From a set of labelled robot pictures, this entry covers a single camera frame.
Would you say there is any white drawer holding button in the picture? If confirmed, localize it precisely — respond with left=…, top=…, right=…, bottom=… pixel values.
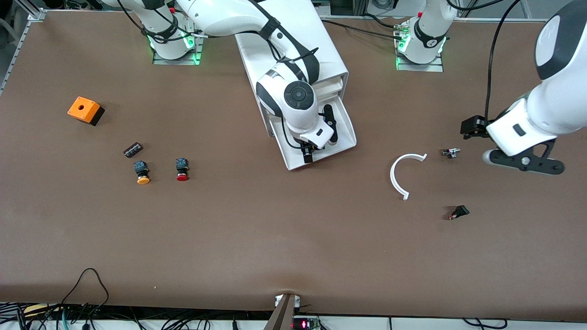
left=267, top=94, right=358, bottom=171

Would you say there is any white shallow drawer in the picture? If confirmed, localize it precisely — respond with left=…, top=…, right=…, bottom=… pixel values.
left=316, top=76, right=344, bottom=99

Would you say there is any white drawer cabinet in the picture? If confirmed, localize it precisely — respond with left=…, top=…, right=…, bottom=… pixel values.
left=234, top=0, right=349, bottom=138

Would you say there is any yellow mushroom push button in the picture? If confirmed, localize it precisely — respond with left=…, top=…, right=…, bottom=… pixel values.
left=133, top=160, right=151, bottom=185

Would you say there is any white curved plastic arc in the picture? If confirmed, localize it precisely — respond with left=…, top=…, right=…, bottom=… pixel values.
left=390, top=153, right=428, bottom=201

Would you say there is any red LED display module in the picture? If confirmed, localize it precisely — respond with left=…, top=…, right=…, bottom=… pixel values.
left=292, top=316, right=321, bottom=330

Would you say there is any black right camera bracket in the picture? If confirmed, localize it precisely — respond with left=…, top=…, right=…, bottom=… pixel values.
left=321, top=104, right=339, bottom=145

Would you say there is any black camera bracket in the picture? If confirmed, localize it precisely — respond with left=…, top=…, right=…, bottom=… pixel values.
left=321, top=104, right=339, bottom=145
left=489, top=139, right=565, bottom=175

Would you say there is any black left camera bracket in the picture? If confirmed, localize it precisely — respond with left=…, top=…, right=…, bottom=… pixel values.
left=489, top=139, right=565, bottom=175

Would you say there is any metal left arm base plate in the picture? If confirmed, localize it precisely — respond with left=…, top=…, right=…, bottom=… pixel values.
left=397, top=18, right=444, bottom=72

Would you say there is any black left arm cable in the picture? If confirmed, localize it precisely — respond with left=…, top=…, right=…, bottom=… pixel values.
left=485, top=0, right=523, bottom=121

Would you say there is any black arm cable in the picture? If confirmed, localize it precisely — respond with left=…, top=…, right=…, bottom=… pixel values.
left=115, top=0, right=321, bottom=152
left=485, top=0, right=523, bottom=121

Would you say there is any black cable at base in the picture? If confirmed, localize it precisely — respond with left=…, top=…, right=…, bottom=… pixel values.
left=319, top=13, right=406, bottom=42

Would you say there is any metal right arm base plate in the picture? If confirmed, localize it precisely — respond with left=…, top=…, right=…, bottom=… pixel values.
left=153, top=16, right=202, bottom=66

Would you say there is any brown camera mount post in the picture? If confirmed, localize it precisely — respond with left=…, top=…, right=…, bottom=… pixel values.
left=264, top=293, right=299, bottom=330

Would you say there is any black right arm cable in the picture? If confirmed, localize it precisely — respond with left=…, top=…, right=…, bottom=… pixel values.
left=115, top=0, right=321, bottom=152

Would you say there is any orange button enclosure box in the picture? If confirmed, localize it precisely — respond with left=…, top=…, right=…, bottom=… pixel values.
left=67, top=96, right=105, bottom=127

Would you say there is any black looped cable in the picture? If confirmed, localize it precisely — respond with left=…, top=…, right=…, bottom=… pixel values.
left=60, top=268, right=110, bottom=317

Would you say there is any aluminium frame rail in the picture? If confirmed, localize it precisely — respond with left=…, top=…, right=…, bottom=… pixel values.
left=0, top=9, right=46, bottom=92

